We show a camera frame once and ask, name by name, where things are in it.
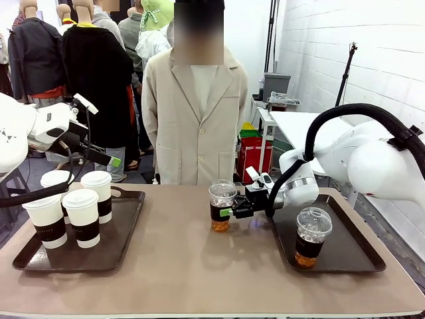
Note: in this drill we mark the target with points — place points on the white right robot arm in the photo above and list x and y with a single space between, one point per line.
375 166

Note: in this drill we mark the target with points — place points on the mannequin with yellow collar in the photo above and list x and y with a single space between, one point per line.
64 20

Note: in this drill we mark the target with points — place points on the person in white jacket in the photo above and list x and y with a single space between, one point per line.
152 43

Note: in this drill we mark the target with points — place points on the person in grey hoodie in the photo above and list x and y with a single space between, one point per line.
106 23

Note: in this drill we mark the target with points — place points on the green and yellow boxes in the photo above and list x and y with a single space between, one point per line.
249 130

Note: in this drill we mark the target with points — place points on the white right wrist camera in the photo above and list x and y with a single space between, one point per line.
262 179

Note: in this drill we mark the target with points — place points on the person in olive jacket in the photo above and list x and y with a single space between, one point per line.
131 36

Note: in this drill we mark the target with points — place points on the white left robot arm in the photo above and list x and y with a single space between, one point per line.
13 133

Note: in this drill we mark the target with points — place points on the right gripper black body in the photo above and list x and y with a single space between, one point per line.
257 201

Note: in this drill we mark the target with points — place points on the white side table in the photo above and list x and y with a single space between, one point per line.
299 126

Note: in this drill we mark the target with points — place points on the iced coffee cup dome lid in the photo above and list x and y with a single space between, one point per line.
312 226
220 201

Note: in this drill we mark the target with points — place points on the white paper cup black sleeve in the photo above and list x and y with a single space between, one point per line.
98 189
54 177
81 212
44 212

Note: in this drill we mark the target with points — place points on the mannequin in black robe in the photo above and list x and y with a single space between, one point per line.
96 83

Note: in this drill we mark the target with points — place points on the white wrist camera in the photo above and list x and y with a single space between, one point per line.
85 103
262 179

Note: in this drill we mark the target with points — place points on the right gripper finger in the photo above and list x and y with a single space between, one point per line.
240 198
237 212

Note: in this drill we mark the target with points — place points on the grey clutter pile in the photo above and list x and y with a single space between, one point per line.
282 99

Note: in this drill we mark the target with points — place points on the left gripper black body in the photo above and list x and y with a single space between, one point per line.
79 139

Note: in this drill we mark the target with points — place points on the black tripod stand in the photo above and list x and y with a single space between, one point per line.
345 73

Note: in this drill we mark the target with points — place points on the red bag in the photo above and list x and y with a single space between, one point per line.
254 159

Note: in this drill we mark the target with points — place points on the grey plastic bin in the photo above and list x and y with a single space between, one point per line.
276 86

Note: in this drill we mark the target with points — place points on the person in beige coat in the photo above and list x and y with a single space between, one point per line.
196 133

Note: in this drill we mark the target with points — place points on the mannequin in dark grey jacket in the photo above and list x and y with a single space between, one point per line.
33 60

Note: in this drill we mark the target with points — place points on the black light stand poles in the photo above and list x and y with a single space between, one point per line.
270 33

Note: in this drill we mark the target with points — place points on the dark brown serving tray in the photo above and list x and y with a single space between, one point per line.
113 239
345 246

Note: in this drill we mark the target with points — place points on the green sun hat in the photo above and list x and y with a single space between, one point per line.
156 13

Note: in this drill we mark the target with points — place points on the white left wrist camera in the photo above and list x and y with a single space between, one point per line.
85 103

